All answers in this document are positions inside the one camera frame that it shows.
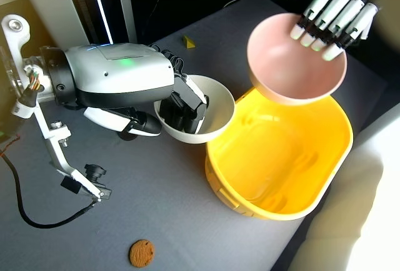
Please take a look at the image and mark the black camera cable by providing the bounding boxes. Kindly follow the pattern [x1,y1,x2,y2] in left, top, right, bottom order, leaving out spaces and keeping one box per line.
[0,152,98,229]

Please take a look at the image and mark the blurred beige foreground edge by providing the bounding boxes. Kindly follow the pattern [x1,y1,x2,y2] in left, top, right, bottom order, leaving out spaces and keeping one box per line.
[367,0,400,66]

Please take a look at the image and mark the blurred white foreground shell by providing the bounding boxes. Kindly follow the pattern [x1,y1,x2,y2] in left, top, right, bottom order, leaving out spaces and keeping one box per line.
[270,102,400,271]

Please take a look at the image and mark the large pink bowl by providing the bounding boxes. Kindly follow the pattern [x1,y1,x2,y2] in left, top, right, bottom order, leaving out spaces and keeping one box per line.
[246,13,348,106]

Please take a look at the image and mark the small white bowl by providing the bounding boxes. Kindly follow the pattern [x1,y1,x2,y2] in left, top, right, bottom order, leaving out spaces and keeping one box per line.
[153,75,236,144]

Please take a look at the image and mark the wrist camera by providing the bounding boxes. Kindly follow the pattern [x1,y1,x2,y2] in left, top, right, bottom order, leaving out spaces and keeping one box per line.
[61,164,113,202]

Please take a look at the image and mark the yellow plastic tub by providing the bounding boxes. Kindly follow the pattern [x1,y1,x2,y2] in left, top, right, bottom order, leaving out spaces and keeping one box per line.
[204,86,354,221]

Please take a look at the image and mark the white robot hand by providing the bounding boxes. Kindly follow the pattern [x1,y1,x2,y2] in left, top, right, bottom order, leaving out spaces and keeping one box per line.
[289,0,381,61]
[62,42,209,137]

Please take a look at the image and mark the brown round cookie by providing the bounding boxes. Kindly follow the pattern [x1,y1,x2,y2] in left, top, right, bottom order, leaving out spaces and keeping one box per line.
[128,239,156,268]

